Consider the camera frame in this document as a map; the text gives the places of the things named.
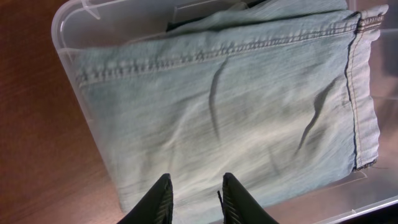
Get clear plastic storage bin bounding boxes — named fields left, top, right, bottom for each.
left=52, top=1, right=397, bottom=223

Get light blue jeans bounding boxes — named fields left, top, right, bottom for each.
left=75, top=1, right=389, bottom=223

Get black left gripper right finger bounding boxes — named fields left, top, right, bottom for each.
left=217, top=172, right=278, bottom=224

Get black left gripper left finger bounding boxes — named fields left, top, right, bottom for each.
left=118, top=174, right=174, bottom=224

